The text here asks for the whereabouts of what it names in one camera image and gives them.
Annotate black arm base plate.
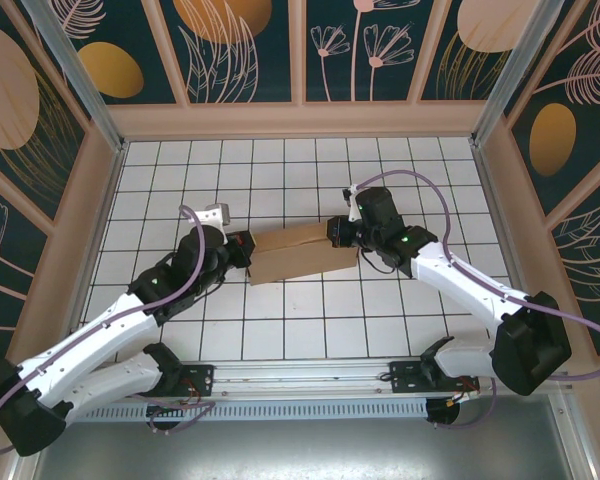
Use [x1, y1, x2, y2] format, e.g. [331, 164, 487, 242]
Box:
[387, 359, 482, 397]
[123, 363, 217, 399]

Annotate purple cable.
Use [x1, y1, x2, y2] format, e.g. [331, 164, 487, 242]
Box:
[0, 204, 216, 456]
[352, 169, 600, 431]

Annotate dark panel orange oval fern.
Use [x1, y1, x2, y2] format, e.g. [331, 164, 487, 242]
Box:
[503, 0, 600, 217]

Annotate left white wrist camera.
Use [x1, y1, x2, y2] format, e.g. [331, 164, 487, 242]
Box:
[202, 202, 232, 235]

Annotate power wires with yellow connector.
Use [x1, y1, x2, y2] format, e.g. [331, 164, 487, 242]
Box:
[144, 382, 206, 417]
[427, 372, 482, 414]

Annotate grey metal sheet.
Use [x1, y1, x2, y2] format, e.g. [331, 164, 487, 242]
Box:
[9, 394, 594, 480]

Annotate dark panel with orange oval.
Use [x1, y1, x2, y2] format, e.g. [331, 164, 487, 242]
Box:
[59, 0, 182, 106]

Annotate dark panel pink leaf outlines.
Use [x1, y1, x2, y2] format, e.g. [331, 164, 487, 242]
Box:
[546, 183, 600, 359]

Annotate grey slotted cable duct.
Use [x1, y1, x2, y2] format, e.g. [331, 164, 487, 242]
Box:
[64, 398, 430, 422]

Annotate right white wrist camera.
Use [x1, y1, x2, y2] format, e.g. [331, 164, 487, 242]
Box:
[342, 182, 362, 225]

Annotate dark panel orange circle leaves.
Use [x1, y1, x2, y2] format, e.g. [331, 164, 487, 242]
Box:
[158, 0, 297, 106]

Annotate dark panel large pale circle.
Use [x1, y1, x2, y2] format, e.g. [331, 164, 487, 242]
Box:
[0, 0, 92, 227]

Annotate dark panel pale circle leaves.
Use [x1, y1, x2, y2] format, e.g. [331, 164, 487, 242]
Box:
[418, 0, 532, 104]

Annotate aluminium corner post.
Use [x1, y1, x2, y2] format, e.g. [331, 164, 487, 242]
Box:
[471, 0, 552, 149]
[20, 0, 127, 154]

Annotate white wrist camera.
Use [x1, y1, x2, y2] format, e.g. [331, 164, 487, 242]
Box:
[342, 182, 362, 225]
[202, 202, 232, 235]

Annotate aluminium side rail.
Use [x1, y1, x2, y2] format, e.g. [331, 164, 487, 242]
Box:
[54, 140, 127, 362]
[469, 140, 551, 357]

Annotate dark panel pink flower outline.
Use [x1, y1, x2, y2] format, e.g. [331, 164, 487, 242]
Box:
[0, 153, 51, 367]

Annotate aluminium front rail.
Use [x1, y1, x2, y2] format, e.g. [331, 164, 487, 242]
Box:
[27, 353, 576, 401]

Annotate brown cardboard paper box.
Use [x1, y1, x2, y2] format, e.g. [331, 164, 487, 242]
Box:
[247, 222, 359, 287]

